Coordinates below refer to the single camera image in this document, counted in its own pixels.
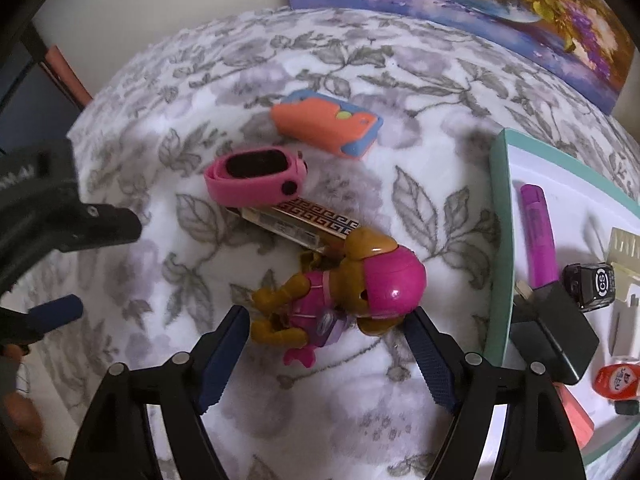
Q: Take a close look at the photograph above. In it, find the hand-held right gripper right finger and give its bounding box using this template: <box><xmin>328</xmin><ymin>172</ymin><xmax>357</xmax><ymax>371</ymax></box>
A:
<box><xmin>404</xmin><ymin>306</ymin><xmax>586</xmax><ymax>480</ymax></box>

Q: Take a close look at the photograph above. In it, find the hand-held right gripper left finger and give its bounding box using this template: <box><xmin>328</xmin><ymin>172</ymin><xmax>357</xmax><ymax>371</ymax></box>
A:
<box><xmin>65</xmin><ymin>306</ymin><xmax>251</xmax><ymax>480</ymax></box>

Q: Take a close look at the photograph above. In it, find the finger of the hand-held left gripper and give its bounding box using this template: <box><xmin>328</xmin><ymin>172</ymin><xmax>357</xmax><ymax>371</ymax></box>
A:
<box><xmin>60</xmin><ymin>205</ymin><xmax>143</xmax><ymax>252</ymax></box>
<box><xmin>0</xmin><ymin>294</ymin><xmax>84</xmax><ymax>347</ymax></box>

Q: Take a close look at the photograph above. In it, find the pink toy dog figure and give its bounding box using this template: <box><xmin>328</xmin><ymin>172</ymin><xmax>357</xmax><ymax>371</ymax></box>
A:
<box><xmin>250</xmin><ymin>226</ymin><xmax>427</xmax><ymax>368</ymax></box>

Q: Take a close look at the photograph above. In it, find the black power adapter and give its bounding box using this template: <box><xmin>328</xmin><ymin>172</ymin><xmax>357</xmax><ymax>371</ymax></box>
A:
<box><xmin>509</xmin><ymin>280</ymin><xmax>600</xmax><ymax>386</ymax></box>

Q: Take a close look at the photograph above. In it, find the pink rectangular box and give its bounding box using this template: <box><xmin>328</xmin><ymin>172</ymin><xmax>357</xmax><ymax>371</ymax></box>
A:
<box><xmin>552</xmin><ymin>382</ymin><xmax>596</xmax><ymax>453</ymax></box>

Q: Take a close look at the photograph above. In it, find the purple highlighter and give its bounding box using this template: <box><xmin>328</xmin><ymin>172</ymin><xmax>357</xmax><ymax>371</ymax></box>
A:
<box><xmin>519</xmin><ymin>184</ymin><xmax>562</xmax><ymax>291</ymax></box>

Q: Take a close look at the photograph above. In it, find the teal tray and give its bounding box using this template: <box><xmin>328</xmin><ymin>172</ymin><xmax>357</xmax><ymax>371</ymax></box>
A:
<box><xmin>487</xmin><ymin>128</ymin><xmax>640</xmax><ymax>466</ymax></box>

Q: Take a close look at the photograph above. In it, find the orange glue tube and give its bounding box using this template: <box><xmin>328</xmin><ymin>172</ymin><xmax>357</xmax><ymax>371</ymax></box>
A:
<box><xmin>594</xmin><ymin>364</ymin><xmax>640</xmax><ymax>402</ymax></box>

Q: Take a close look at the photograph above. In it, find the grey white block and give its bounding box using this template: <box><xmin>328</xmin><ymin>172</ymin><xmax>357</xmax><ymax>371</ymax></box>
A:
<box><xmin>611</xmin><ymin>295</ymin><xmax>640</xmax><ymax>361</ymax></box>

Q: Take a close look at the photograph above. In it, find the person's left forearm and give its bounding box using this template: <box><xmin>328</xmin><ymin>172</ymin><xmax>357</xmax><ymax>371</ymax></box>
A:
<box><xmin>0</xmin><ymin>342</ymin><xmax>51</xmax><ymax>466</ymax></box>

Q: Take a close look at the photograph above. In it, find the pink smartwatch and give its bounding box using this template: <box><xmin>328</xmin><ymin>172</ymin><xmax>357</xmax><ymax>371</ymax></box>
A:
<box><xmin>203</xmin><ymin>145</ymin><xmax>308</xmax><ymax>209</ymax></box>

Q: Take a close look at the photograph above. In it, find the grey floral blanket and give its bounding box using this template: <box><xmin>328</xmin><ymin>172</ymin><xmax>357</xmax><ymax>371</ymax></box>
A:
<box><xmin>30</xmin><ymin>7</ymin><xmax>640</xmax><ymax>480</ymax></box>

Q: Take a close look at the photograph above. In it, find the brown wooden board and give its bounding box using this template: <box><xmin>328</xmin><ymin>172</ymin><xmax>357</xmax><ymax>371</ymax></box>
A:
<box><xmin>39</xmin><ymin>45</ymin><xmax>93</xmax><ymax>106</ymax></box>

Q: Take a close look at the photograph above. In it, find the gold patterned box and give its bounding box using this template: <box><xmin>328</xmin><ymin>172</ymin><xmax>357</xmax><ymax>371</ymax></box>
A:
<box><xmin>226</xmin><ymin>199</ymin><xmax>361</xmax><ymax>256</ymax></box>

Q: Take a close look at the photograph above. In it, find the black toy car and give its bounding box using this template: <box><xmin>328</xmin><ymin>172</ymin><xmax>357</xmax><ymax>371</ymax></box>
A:
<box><xmin>562</xmin><ymin>261</ymin><xmax>617</xmax><ymax>313</ymax></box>

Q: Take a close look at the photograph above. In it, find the cream plastic comb piece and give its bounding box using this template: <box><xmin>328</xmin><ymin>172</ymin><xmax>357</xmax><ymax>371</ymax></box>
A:
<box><xmin>607</xmin><ymin>227</ymin><xmax>640</xmax><ymax>306</ymax></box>

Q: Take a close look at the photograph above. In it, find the orange and blue toy phone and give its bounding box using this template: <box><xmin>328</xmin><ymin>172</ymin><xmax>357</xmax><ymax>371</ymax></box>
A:
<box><xmin>271</xmin><ymin>89</ymin><xmax>385</xmax><ymax>162</ymax></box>

